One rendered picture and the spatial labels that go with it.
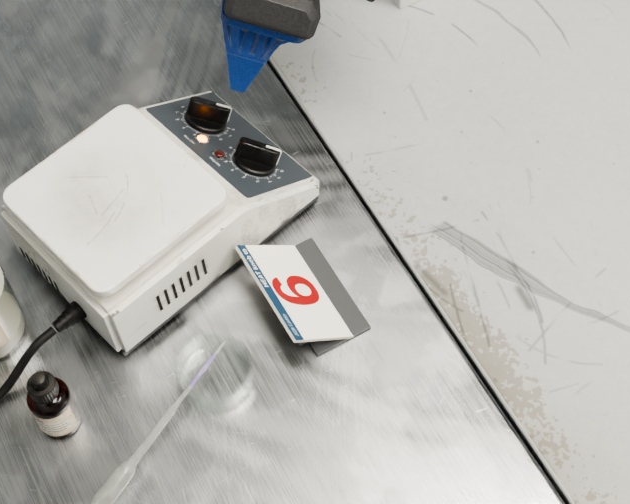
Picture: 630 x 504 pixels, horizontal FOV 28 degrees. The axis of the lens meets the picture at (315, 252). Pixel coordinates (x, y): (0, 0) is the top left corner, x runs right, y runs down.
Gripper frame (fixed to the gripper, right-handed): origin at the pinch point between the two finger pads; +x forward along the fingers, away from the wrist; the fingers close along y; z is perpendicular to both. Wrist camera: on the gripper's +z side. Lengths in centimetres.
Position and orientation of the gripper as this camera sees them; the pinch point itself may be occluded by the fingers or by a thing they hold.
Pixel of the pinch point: (252, 18)
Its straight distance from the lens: 92.2
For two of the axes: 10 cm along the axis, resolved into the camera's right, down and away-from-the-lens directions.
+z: 9.5, 2.4, 2.1
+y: -0.2, -6.1, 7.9
